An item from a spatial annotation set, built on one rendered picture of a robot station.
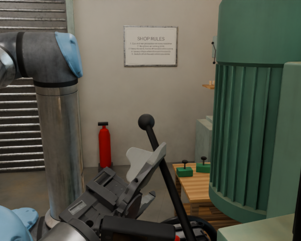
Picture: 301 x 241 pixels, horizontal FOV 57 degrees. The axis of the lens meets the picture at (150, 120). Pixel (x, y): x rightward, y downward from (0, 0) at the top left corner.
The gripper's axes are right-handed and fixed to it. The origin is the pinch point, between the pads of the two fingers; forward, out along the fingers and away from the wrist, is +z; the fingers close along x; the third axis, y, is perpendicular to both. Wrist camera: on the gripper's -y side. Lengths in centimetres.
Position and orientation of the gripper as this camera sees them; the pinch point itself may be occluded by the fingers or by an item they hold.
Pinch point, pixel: (163, 170)
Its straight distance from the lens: 55.8
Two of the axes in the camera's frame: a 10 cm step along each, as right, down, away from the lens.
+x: -1.3, 7.5, 6.5
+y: -8.1, -4.6, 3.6
